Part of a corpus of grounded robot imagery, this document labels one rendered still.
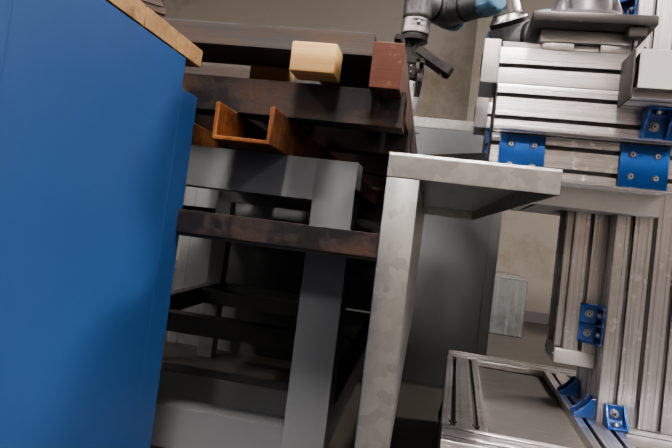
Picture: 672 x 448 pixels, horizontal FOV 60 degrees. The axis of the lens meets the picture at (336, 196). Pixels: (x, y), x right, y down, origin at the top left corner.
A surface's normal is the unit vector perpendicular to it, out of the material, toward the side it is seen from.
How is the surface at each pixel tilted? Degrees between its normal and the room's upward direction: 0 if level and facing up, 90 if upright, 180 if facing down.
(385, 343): 90
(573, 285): 90
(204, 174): 90
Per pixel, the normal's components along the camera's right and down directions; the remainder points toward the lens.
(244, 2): -0.21, -0.07
